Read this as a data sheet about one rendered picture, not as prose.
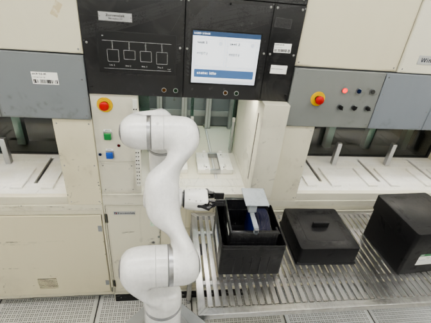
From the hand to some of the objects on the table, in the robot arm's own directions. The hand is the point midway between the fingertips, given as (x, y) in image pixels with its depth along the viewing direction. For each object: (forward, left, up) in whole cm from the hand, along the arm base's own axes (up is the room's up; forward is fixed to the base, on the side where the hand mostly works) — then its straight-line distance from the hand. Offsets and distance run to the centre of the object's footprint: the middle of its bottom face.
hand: (219, 198), depth 130 cm
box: (+66, -70, -30) cm, 101 cm away
